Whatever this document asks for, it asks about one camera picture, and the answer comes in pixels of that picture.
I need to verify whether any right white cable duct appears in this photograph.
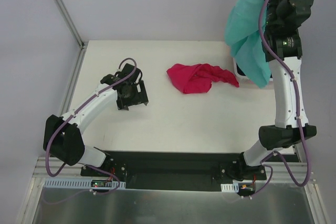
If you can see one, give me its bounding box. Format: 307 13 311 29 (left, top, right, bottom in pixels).
220 183 239 193

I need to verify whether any white cable duct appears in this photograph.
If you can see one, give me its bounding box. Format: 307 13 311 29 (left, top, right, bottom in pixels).
220 183 239 193
44 178 126 190

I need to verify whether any magenta t shirt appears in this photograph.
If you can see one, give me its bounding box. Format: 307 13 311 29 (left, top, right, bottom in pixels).
166 63 239 94

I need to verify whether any white plastic laundry basket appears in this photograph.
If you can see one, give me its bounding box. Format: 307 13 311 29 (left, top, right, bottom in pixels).
233 56 274 84

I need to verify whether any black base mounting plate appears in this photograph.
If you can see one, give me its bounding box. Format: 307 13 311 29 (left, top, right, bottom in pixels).
80 151 267 190

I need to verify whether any left white cable duct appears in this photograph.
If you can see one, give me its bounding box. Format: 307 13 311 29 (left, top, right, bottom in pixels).
44 178 126 190

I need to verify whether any teal t shirt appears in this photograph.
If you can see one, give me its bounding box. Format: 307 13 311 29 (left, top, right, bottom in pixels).
224 0 271 88

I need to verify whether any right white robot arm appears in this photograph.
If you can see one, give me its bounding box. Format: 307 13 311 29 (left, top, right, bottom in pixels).
227 0 317 180

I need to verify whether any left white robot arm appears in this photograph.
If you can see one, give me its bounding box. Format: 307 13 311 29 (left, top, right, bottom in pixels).
43 63 149 176

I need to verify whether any aluminium frame rail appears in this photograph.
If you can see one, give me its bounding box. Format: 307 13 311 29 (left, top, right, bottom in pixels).
33 157 317 183

